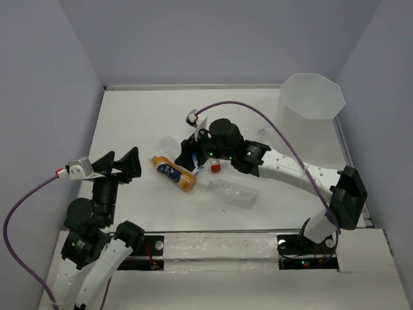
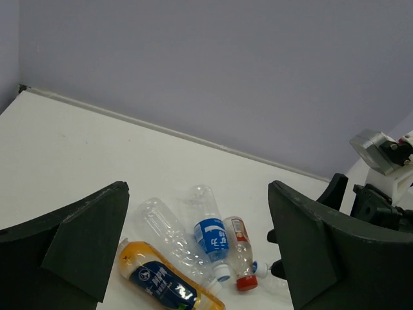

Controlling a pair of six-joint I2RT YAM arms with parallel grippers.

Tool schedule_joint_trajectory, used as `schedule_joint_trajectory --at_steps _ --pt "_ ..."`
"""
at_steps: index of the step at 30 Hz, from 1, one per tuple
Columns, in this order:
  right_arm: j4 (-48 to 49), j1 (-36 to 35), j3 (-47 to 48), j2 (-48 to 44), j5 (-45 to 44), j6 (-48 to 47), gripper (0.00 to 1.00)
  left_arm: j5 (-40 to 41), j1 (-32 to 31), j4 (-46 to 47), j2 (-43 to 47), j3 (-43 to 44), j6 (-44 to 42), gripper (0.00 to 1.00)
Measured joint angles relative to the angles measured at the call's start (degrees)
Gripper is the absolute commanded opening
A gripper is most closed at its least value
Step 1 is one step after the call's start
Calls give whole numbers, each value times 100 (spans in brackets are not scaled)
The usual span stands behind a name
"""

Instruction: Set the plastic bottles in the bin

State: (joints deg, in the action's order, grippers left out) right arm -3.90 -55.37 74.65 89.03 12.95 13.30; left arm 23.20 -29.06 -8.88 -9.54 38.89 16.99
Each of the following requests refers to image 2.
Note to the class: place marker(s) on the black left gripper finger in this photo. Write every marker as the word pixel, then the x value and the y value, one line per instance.
pixel 63 259

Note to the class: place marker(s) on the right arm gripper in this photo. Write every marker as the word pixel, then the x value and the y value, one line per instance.
pixel 335 261

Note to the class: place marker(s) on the orange juice bottle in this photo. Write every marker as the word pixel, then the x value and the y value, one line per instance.
pixel 145 267

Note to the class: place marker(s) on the red cap small bottle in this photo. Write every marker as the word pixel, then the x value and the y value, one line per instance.
pixel 240 255

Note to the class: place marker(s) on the clear crushed plastic bottle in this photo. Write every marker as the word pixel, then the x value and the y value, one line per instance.
pixel 159 226

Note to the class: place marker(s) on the blue label water bottle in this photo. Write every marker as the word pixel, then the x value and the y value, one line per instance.
pixel 208 228

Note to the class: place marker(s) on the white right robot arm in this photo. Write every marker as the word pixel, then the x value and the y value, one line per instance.
pixel 396 185

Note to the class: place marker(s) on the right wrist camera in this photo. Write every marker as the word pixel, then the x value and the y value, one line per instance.
pixel 368 145

